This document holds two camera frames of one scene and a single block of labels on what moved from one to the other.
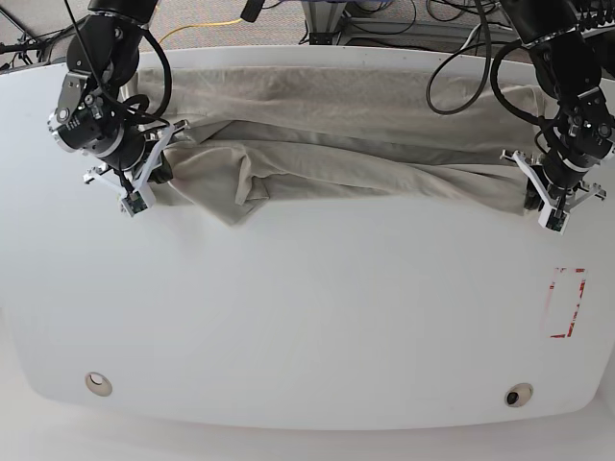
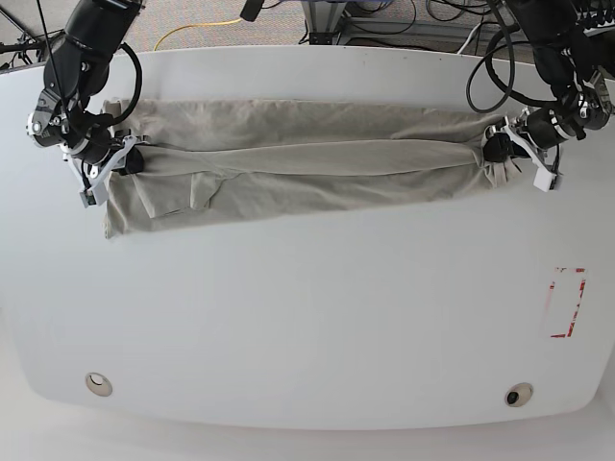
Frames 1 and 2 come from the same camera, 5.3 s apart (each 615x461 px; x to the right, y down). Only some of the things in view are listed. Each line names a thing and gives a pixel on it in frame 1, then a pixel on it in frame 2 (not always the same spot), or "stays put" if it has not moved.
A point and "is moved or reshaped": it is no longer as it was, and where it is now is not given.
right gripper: (559, 172) -> (541, 129)
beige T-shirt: (253, 133) is moved or reshaped
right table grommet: (519, 395) stays put
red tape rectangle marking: (553, 302) stays put
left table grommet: (98, 384) stays put
